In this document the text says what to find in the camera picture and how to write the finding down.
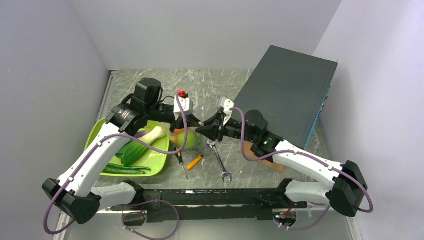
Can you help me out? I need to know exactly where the green apple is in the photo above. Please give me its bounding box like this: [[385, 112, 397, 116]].
[[176, 130, 198, 149]]

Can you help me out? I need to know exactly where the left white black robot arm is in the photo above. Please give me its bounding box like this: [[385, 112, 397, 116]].
[[42, 78, 200, 225]]

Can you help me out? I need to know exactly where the orange utility knife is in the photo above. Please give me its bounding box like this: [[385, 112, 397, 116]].
[[186, 155, 203, 170]]

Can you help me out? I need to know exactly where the orange fruit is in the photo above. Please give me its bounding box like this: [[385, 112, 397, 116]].
[[171, 128, 185, 142]]

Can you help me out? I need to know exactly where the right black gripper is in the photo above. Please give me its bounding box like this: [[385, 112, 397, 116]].
[[196, 110, 257, 143]]

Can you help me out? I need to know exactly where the clear zip top bag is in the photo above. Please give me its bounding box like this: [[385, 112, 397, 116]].
[[166, 128, 206, 156]]

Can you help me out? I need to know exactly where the green plastic tray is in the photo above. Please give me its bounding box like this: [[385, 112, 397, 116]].
[[100, 121, 170, 177]]

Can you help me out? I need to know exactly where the brown wooden board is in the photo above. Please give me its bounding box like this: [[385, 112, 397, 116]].
[[244, 148, 285, 174]]

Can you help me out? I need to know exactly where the green bok choy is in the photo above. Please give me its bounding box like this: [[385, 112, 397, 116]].
[[115, 126, 165, 167]]

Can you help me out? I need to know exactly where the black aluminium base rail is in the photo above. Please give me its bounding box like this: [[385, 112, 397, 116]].
[[52, 181, 364, 240]]

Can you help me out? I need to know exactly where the black yellow screwdriver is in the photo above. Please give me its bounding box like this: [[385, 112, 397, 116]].
[[175, 152, 189, 180]]

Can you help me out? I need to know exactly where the purple eggplant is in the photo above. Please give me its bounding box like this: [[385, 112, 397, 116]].
[[134, 129, 150, 139]]

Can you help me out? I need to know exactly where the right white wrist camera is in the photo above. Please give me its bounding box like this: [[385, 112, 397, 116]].
[[217, 97, 234, 126]]

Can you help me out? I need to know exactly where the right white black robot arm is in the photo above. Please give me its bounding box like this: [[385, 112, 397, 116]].
[[196, 107, 374, 217]]

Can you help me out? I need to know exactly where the silver open-end wrench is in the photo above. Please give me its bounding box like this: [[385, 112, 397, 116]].
[[207, 139, 233, 183]]

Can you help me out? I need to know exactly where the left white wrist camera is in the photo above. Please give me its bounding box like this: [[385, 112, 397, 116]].
[[173, 90, 194, 119]]

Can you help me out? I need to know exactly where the dark green cucumber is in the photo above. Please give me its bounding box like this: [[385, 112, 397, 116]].
[[102, 163, 151, 175]]

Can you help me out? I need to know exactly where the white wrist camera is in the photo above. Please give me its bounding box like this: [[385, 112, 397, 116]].
[[217, 97, 234, 126], [173, 90, 194, 119]]

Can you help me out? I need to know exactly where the large dark grey box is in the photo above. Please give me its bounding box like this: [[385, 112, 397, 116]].
[[234, 45, 338, 149]]

